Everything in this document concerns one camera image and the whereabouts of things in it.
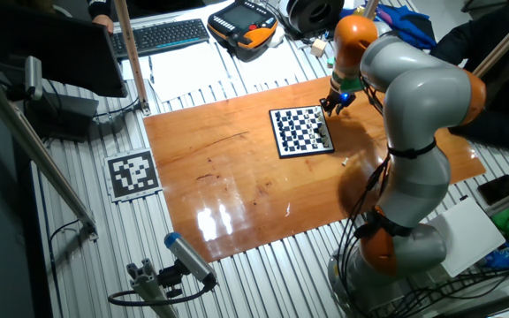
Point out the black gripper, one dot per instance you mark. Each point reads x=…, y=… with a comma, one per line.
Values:
x=342, y=97

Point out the white chess piece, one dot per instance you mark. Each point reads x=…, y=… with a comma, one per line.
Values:
x=345, y=161

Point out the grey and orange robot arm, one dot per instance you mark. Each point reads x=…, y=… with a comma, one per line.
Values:
x=418, y=101

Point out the operator dark sleeved forearm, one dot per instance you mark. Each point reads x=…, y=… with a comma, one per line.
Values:
x=100, y=5

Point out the black and white chessboard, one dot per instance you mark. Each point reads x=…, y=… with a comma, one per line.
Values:
x=301, y=132

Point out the operator bare hand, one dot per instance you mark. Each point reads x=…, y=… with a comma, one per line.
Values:
x=104, y=21

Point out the small wooden cube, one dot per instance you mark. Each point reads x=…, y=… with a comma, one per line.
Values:
x=318, y=47

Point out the black round spool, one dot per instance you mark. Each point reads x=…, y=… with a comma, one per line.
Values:
x=312, y=15

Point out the yellow packet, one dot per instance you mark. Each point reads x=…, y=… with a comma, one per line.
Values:
x=358, y=9

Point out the blue cloth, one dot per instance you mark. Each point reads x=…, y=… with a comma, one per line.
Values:
x=409, y=26

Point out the orange wooden board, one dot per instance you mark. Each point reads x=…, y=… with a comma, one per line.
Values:
x=237, y=185

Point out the orange and black teach pendant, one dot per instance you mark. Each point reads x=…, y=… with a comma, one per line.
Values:
x=241, y=22

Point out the man in black jacket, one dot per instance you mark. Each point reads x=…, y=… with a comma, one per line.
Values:
x=458, y=40

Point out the black smartphone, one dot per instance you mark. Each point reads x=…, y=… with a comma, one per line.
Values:
x=497, y=189

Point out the black computer keyboard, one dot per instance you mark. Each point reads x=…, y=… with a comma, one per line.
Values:
x=161, y=37

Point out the dark pen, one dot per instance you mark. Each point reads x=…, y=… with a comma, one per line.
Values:
x=150, y=70

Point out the white flat sheet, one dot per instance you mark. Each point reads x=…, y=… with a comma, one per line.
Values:
x=471, y=238

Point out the small white paper sheet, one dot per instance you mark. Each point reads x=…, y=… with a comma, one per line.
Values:
x=135, y=70

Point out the black and white marker tag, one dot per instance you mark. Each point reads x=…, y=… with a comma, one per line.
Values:
x=133, y=174

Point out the blue plastic bag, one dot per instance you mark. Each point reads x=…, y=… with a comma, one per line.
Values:
x=502, y=256

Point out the black box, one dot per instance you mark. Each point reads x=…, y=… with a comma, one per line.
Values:
x=69, y=115

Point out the black computer monitor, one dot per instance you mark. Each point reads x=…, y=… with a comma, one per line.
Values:
x=60, y=48

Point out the grey webcam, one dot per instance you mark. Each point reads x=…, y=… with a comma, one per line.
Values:
x=33, y=75

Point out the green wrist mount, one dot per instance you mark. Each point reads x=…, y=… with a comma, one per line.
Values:
x=347, y=84

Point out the grey camera with blue end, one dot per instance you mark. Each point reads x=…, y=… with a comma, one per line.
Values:
x=188, y=258

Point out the aluminium camera stand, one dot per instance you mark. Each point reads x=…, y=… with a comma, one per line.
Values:
x=148, y=287

